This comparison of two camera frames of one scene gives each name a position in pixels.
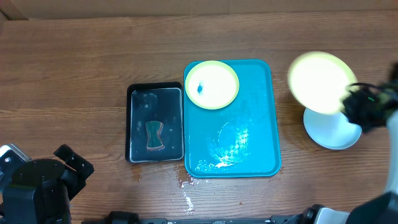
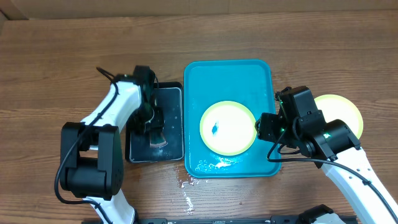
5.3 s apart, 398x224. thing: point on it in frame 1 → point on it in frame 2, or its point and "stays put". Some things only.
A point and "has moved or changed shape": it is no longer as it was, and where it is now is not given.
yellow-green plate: [212, 84] → [228, 128]
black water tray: [154, 122] stays put
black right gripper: [349, 104] → [269, 124]
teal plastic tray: [239, 140] stays put
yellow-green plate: [318, 81] has moved or changed shape
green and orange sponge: [153, 128] has moved or changed shape
